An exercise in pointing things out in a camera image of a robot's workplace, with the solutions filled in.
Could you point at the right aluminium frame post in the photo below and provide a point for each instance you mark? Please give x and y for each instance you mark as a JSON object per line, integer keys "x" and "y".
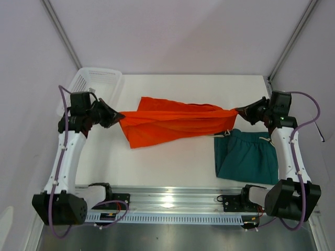
{"x": 297, "y": 31}

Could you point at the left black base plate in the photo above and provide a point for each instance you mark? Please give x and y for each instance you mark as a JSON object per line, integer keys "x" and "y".
{"x": 122, "y": 199}

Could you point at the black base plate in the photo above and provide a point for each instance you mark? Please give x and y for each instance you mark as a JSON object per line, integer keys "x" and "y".
{"x": 240, "y": 202}
{"x": 122, "y": 199}

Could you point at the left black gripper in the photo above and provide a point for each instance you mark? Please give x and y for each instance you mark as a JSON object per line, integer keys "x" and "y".
{"x": 112, "y": 116}

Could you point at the right table edge rail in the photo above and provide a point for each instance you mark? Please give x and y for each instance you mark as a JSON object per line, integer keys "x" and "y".
{"x": 269, "y": 85}

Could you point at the white plastic basket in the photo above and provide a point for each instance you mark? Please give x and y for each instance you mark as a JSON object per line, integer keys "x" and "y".
{"x": 107, "y": 83}

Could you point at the green shorts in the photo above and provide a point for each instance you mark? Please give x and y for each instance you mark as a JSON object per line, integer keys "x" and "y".
{"x": 245, "y": 157}

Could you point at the orange shorts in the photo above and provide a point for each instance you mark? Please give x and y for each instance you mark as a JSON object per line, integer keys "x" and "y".
{"x": 158, "y": 121}

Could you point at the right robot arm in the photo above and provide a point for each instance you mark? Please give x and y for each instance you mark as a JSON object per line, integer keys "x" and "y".
{"x": 294, "y": 197}

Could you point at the white slotted cable duct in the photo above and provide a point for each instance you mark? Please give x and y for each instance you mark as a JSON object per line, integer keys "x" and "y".
{"x": 215, "y": 218}

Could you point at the aluminium mounting rail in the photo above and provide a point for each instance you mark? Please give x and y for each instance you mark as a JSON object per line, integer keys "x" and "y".
{"x": 174, "y": 200}

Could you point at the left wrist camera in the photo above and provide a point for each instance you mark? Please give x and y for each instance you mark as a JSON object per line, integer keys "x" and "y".
{"x": 91, "y": 90}

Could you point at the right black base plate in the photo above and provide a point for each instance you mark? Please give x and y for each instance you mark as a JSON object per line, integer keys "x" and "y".
{"x": 240, "y": 202}

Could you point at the left aluminium frame post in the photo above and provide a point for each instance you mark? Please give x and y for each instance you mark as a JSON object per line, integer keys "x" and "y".
{"x": 57, "y": 24}

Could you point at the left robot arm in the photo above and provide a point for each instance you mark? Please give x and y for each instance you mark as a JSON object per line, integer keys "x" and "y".
{"x": 58, "y": 204}

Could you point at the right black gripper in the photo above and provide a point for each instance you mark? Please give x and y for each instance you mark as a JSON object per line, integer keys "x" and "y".
{"x": 247, "y": 112}

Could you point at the aluminium frame post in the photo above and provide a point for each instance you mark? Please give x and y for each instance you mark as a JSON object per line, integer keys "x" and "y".
{"x": 57, "y": 24}
{"x": 297, "y": 31}

